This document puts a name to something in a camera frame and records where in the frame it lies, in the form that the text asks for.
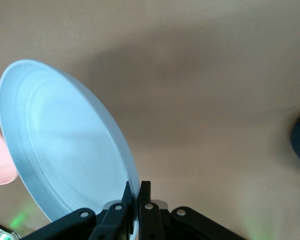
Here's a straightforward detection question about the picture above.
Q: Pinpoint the light blue shallow bowl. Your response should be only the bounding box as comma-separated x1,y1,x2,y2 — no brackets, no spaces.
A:
0,58,141,238

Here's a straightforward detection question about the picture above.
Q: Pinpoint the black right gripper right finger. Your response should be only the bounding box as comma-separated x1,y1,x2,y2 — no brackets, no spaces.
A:
137,180,241,240

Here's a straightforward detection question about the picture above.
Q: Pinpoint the pink bowl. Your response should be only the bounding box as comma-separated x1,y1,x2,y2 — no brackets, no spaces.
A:
0,124,18,186

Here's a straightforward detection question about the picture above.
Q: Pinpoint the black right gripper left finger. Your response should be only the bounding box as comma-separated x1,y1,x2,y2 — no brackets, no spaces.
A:
22,180,135,240

